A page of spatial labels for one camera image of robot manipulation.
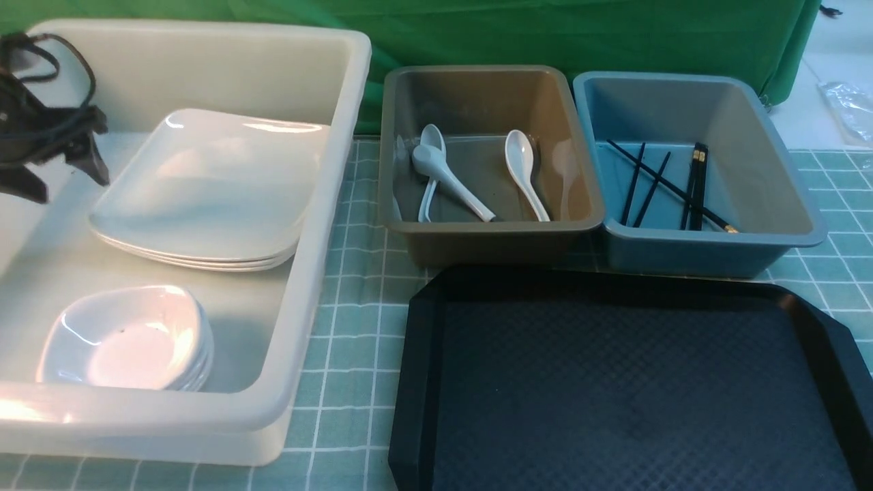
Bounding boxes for blue-grey plastic bin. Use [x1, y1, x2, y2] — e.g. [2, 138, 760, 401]
[573, 72, 827, 278]

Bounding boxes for grey-brown plastic bin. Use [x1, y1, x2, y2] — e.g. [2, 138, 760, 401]
[378, 65, 606, 269]

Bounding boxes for white ceramic soup spoon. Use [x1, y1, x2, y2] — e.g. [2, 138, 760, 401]
[504, 130, 550, 222]

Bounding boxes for black plastic serving tray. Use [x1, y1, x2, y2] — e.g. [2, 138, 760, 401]
[387, 265, 872, 490]

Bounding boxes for black chopstick pair gold-tipped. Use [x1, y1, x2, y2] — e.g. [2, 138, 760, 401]
[680, 143, 708, 232]

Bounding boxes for stacked white small bowls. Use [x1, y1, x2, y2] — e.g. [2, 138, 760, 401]
[165, 338, 214, 391]

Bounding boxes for single black chopstick in bin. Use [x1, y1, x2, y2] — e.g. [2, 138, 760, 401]
[621, 142, 647, 226]

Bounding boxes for light soup spoon underneath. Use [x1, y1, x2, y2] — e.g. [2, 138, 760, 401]
[418, 124, 446, 222]

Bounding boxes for white sauce bowl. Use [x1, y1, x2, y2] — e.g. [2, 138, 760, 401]
[35, 285, 214, 391]

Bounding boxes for grey soup spoon in bin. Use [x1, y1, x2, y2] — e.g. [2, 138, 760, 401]
[413, 144, 498, 222]

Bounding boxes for green backdrop cloth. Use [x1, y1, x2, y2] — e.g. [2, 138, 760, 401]
[1, 1, 820, 134]

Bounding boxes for green checkered tablecloth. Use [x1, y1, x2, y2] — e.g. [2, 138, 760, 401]
[2, 139, 872, 490]

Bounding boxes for stacked white square plates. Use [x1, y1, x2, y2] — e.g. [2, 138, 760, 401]
[93, 232, 296, 271]

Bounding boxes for white square rice plate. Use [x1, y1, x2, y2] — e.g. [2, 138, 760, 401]
[89, 108, 331, 261]

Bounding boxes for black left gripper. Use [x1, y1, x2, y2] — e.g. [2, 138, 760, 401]
[1, 72, 111, 204]

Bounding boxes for clear plastic bag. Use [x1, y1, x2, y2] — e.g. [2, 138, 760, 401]
[818, 80, 872, 148]

